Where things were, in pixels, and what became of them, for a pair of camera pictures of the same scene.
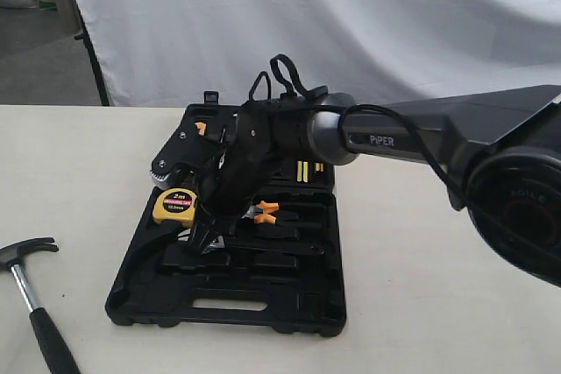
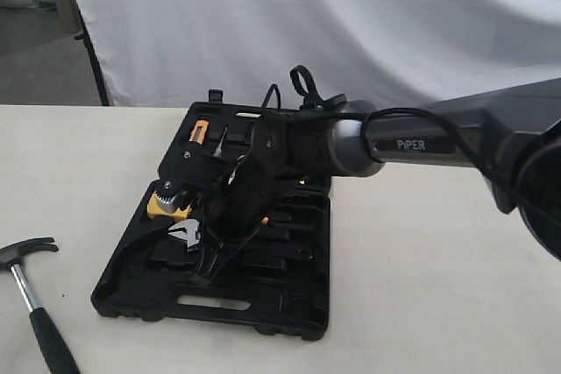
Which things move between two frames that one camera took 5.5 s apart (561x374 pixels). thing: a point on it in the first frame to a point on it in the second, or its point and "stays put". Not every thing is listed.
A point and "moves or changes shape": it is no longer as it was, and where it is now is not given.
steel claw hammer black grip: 56,355 stays put
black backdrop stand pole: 86,37 stays put
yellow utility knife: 202,126 stays put
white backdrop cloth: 167,28 stays put
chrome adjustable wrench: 219,244 to 190,234
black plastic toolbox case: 281,278 moves or changes shape
